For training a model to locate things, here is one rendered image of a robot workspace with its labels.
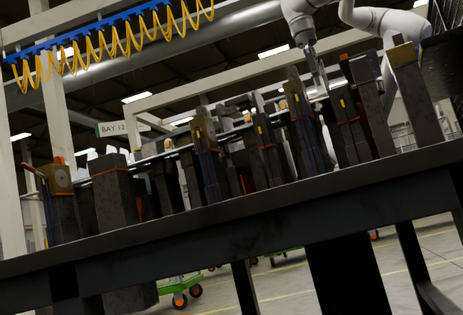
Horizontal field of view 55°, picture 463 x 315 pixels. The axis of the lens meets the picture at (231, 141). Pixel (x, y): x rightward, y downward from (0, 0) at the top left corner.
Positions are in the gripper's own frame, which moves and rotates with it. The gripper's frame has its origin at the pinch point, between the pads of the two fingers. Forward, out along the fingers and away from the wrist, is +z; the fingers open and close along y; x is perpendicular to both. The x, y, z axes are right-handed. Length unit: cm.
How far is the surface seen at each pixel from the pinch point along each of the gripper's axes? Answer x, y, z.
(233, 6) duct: 191, 669, -409
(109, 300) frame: 65, -51, 52
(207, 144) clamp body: 38.2, -21.8, 12.2
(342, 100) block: -7.6, -24.3, 13.2
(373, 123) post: -14.2, -40.1, 24.7
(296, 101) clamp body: 5.4, -25.0, 9.0
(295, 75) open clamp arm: 4.7, -17.8, -1.3
